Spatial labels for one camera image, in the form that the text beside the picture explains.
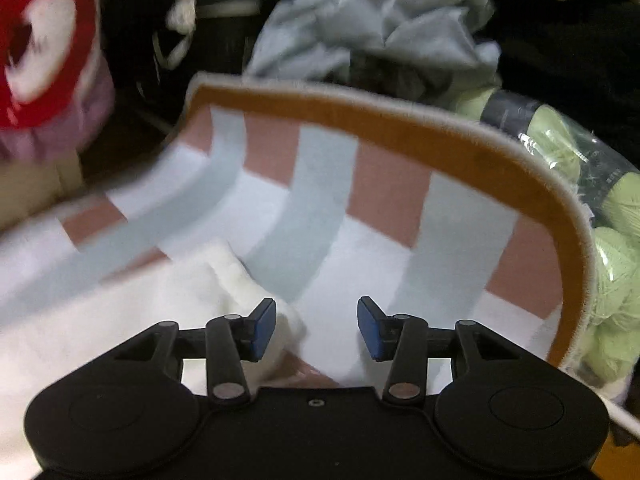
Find white fleece hooded jacket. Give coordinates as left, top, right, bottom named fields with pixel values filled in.
left=0, top=236, right=309, bottom=476

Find black clothes pile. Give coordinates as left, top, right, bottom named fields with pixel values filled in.
left=88, top=0, right=639, bottom=165

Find checkered pink grey rug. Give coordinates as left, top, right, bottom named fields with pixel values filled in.
left=1, top=76, right=594, bottom=385

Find light green yarn pack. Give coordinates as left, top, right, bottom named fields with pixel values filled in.
left=449, top=87, right=639, bottom=400

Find quilted strawberry bedspread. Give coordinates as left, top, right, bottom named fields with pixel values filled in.
left=1, top=0, right=115, bottom=162

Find grey crumpled garment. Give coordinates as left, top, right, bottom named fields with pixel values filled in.
left=244, top=0, right=500, bottom=100

